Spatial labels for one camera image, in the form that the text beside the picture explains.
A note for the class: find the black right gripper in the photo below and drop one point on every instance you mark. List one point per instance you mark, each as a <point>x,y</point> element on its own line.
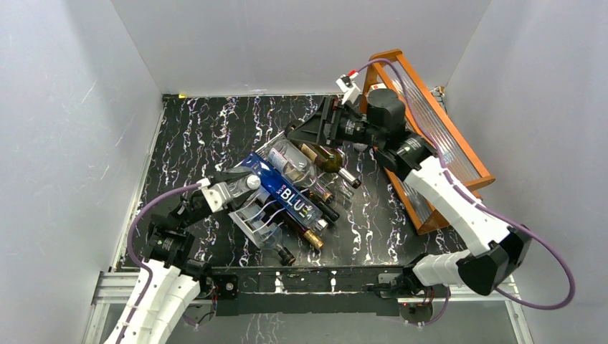
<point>329,113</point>

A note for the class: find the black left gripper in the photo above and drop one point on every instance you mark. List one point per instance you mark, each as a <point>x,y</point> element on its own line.
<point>226,178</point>

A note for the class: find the blue square glass bottle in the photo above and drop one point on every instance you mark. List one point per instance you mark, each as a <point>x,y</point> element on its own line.
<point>302,209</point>

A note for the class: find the clear round glass bottle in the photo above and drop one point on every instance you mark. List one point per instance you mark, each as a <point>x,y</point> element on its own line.
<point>243,186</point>

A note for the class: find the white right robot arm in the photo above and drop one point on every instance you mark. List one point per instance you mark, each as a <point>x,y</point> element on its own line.
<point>494,247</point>

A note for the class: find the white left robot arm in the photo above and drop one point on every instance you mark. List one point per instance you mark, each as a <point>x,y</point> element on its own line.
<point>169,280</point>

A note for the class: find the green wine bottle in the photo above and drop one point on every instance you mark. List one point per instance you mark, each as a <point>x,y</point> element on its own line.
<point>329,160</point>

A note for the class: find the clear labelled wine bottle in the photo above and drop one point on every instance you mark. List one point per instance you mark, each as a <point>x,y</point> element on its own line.
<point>297,168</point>

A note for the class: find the clear bottom glass bottle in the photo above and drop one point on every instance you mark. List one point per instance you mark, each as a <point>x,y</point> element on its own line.
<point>273,241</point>

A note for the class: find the dark black-capped wine bottle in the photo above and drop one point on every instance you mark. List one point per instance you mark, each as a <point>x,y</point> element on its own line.
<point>328,212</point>

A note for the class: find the dark gold-capped wine bottle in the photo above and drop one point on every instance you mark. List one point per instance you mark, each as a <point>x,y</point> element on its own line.
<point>289,222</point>

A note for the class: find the small white box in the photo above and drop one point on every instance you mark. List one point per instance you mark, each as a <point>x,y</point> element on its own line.
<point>377,86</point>

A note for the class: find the orange wooden shelf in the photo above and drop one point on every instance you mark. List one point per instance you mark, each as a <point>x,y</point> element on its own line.
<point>428,105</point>

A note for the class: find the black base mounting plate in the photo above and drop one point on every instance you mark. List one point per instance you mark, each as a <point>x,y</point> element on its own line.
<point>303,290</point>

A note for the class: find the white wire wine rack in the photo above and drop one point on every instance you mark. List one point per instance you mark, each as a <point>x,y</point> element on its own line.
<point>256,219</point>

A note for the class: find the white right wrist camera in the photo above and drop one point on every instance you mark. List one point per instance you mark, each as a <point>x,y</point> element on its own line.
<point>351,91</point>

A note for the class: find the aluminium frame rail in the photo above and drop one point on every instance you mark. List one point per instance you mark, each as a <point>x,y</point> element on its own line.
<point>114,288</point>

